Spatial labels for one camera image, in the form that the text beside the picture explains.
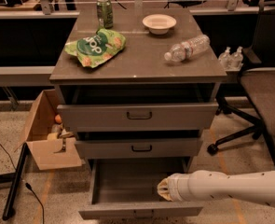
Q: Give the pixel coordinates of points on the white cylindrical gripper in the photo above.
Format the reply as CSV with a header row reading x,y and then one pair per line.
x,y
176,187

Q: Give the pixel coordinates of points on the grey bottom drawer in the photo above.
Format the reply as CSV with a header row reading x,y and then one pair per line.
x,y
127,188

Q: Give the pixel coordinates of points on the grey drawer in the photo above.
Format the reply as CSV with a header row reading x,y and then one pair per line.
x,y
138,108
148,144
127,188

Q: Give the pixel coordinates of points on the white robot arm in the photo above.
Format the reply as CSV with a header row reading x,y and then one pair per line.
x,y
207,186

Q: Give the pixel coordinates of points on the grey middle drawer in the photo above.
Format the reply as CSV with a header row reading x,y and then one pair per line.
x,y
148,144

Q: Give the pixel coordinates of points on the grey top drawer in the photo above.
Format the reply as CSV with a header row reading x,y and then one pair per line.
x,y
138,108

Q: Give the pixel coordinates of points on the grey drawer cabinet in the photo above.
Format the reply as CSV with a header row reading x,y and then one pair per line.
x,y
142,60

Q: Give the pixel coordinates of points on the cardboard box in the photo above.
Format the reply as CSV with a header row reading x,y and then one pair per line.
x,y
48,153

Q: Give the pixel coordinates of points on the orange ball in box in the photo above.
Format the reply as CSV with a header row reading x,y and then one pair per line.
x,y
58,119

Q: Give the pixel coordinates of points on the clear plastic water bottle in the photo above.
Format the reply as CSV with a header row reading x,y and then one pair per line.
x,y
187,49

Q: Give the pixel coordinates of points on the left sanitizer bottle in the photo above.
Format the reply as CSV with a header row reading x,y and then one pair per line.
x,y
224,58

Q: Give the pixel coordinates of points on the sanitizer bottle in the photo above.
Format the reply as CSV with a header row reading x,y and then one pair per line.
x,y
224,58
236,58

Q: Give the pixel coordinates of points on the right sanitizer bottle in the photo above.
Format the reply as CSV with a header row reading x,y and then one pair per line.
x,y
236,58

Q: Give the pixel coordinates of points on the black metal floor bar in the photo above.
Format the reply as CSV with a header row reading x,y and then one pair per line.
x,y
16,179

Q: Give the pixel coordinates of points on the black office chair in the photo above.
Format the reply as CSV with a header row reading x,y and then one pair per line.
x,y
257,78

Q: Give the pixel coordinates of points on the green chip bag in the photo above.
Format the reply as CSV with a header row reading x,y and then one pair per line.
x,y
95,50

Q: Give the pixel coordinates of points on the white bowl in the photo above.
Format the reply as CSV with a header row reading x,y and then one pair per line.
x,y
159,24

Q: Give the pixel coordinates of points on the green soda can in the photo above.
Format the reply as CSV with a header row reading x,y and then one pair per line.
x,y
105,13

